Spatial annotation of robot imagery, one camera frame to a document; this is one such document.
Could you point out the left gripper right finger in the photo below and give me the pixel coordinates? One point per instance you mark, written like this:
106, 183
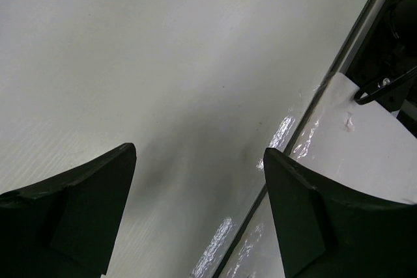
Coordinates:
326, 229

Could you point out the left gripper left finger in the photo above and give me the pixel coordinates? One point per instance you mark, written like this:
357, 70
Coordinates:
66, 225

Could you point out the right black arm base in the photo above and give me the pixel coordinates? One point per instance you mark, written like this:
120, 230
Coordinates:
385, 67

